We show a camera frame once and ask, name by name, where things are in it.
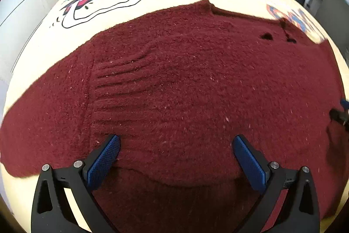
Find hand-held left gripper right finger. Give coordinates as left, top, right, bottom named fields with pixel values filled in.
left=232, top=135, right=321, bottom=233

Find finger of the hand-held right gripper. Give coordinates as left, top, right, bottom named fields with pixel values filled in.
left=328, top=98, right=349, bottom=132

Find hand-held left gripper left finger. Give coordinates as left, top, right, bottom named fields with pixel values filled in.
left=31, top=134, right=122, bottom=233

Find maroon knitted sweater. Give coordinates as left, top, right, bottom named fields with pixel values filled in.
left=0, top=0, right=346, bottom=233

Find grey chair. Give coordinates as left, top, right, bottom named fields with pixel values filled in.
left=315, top=0, right=349, bottom=35

